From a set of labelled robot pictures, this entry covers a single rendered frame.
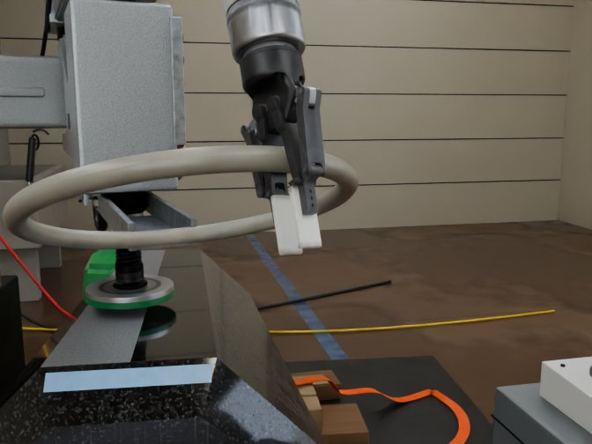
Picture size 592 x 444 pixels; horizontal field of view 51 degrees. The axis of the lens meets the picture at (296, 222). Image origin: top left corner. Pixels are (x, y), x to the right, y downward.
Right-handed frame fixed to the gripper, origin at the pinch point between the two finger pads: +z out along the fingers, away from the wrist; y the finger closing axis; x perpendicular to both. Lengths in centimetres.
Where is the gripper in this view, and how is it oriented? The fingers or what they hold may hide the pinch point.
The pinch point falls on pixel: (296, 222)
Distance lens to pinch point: 69.7
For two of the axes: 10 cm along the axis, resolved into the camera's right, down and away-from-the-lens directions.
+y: -6.0, 2.4, 7.7
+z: 1.5, 9.7, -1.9
